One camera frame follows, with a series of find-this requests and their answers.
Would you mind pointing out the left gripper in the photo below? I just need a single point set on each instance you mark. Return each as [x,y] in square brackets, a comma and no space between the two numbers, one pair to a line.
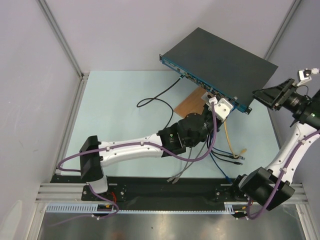
[207,110]

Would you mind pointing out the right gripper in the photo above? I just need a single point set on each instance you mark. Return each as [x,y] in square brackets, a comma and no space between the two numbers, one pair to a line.
[283,93]

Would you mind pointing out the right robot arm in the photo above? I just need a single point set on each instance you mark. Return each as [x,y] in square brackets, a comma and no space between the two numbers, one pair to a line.
[270,186]

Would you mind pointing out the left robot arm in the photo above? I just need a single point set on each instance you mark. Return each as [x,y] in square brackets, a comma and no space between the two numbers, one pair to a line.
[170,141]

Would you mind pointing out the wooden base board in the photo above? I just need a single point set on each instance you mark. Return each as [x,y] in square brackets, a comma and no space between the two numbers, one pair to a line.
[192,104]

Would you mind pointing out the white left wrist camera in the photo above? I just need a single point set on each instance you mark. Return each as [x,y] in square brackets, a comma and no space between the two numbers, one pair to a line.
[222,107]

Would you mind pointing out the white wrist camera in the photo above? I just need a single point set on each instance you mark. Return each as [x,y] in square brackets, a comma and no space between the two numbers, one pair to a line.
[305,75]
[222,107]

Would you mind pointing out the metal switch stand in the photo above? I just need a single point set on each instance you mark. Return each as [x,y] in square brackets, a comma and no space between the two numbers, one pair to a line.
[208,97]

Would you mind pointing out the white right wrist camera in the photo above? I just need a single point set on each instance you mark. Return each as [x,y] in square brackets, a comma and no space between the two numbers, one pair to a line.
[305,75]

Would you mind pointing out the blue-faced black network switch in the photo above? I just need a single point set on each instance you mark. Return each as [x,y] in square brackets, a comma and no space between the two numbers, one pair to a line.
[220,67]

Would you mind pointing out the white slotted cable duct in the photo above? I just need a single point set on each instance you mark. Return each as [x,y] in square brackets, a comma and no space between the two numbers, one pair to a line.
[95,208]

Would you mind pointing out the right aluminium frame post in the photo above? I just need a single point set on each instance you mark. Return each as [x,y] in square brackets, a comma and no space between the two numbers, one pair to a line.
[282,28]

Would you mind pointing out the aluminium frame post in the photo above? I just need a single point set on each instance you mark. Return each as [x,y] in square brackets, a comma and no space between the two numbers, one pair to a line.
[54,25]
[282,28]

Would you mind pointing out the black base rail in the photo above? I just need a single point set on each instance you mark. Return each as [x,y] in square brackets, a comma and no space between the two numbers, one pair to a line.
[157,194]

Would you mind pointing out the left aluminium frame post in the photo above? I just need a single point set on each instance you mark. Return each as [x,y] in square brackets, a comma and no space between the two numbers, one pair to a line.
[54,25]

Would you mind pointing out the aluminium front frame rail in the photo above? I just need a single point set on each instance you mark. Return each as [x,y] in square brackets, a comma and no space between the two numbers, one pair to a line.
[72,193]

